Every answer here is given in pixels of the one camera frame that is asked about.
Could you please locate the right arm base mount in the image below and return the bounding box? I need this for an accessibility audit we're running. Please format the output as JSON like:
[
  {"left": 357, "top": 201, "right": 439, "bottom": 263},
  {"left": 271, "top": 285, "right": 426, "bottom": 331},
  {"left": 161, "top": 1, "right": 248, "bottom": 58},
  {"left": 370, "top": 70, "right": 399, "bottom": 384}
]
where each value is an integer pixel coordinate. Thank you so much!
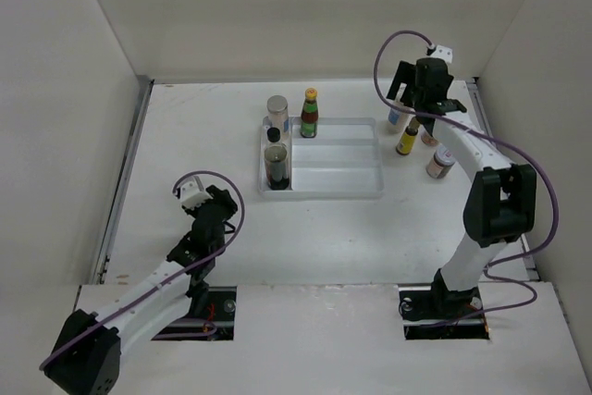
[{"left": 399, "top": 286, "right": 489, "bottom": 340}]

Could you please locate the tall white spice jar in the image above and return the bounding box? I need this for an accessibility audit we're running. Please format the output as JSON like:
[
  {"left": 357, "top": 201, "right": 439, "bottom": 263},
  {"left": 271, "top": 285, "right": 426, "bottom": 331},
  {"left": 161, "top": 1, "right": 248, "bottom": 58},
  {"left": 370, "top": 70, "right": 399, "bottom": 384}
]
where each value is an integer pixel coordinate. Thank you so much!
[{"left": 388, "top": 93, "right": 412, "bottom": 134}]

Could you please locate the glass bottle black cap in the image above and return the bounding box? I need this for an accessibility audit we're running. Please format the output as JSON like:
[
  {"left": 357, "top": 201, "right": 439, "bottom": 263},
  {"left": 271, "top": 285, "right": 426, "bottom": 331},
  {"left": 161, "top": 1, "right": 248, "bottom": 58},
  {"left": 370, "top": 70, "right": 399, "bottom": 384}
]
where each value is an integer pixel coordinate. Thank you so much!
[{"left": 264, "top": 127, "right": 290, "bottom": 191}]

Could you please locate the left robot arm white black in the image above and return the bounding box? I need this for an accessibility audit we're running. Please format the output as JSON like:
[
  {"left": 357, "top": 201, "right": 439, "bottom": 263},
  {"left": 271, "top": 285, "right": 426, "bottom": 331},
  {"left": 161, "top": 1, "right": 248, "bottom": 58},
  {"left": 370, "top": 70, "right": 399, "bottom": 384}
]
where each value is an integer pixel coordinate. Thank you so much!
[{"left": 40, "top": 185, "right": 245, "bottom": 394}]

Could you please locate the yellow cap sauce bottle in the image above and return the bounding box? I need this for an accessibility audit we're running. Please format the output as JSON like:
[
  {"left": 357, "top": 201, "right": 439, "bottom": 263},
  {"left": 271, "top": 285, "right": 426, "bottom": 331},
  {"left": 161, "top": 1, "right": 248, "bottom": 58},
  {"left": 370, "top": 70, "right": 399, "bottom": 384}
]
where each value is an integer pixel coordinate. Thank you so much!
[{"left": 300, "top": 88, "right": 318, "bottom": 138}]

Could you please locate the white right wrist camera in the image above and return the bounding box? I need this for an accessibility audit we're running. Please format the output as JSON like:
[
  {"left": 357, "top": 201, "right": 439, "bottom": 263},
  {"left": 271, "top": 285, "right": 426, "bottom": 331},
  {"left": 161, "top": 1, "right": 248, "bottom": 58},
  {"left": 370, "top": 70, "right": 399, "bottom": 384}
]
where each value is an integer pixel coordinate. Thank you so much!
[{"left": 426, "top": 44, "right": 453, "bottom": 64}]

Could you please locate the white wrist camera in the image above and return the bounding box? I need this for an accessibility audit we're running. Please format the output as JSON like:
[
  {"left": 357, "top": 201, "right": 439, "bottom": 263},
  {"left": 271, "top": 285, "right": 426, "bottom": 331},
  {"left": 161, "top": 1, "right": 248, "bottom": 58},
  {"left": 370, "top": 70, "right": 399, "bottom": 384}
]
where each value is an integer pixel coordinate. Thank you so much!
[
  {"left": 426, "top": 44, "right": 453, "bottom": 64},
  {"left": 178, "top": 176, "right": 210, "bottom": 210}
]

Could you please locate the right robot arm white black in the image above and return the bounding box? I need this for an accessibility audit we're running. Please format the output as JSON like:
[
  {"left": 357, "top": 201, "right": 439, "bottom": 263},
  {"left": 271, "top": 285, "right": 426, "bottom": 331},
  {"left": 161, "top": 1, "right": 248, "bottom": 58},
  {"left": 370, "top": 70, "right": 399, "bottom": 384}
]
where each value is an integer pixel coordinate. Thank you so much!
[{"left": 388, "top": 57, "right": 537, "bottom": 321}]

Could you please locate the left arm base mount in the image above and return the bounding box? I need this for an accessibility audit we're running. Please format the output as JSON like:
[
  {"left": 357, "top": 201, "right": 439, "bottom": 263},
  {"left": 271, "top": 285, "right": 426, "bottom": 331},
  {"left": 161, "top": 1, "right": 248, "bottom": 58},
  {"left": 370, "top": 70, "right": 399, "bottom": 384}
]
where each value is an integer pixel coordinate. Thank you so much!
[{"left": 154, "top": 287, "right": 238, "bottom": 341}]

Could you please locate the brown jar white lid front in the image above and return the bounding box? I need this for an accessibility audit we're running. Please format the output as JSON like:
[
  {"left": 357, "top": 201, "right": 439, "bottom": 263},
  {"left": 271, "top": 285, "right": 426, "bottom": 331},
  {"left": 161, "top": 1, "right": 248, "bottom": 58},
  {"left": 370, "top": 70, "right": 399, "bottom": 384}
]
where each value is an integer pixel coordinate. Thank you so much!
[{"left": 425, "top": 145, "right": 456, "bottom": 179}]

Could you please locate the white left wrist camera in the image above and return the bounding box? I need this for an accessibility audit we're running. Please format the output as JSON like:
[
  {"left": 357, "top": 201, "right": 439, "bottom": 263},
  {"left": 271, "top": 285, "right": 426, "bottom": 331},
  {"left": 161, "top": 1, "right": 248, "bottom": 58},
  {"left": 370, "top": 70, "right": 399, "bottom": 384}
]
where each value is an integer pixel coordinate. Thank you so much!
[{"left": 178, "top": 176, "right": 210, "bottom": 210}]

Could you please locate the small yellow label bottle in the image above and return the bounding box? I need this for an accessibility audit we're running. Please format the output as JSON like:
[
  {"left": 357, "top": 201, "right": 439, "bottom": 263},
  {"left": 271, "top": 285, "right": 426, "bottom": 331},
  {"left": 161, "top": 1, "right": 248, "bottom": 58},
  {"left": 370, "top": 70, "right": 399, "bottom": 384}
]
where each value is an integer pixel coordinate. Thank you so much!
[{"left": 395, "top": 117, "right": 420, "bottom": 155}]

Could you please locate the white powder jar silver lid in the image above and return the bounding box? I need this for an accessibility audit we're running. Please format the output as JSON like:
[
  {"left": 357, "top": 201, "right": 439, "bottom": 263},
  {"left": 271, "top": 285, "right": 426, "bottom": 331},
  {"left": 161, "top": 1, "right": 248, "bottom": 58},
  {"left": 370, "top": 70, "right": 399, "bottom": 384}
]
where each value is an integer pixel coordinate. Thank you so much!
[{"left": 266, "top": 95, "right": 290, "bottom": 142}]

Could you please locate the white divided organizer tray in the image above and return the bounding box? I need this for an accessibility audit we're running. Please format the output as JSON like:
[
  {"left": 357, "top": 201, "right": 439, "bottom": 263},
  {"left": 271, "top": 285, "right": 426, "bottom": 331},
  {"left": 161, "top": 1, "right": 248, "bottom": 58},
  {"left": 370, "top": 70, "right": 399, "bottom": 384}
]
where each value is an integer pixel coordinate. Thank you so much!
[{"left": 257, "top": 117, "right": 384, "bottom": 201}]

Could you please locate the brown jar white lid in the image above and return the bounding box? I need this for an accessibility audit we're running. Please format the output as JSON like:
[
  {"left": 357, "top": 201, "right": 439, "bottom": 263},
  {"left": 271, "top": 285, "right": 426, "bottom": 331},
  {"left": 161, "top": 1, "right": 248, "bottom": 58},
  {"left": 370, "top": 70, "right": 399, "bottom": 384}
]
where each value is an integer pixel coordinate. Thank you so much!
[
  {"left": 425, "top": 145, "right": 456, "bottom": 179},
  {"left": 421, "top": 130, "right": 439, "bottom": 147}
]

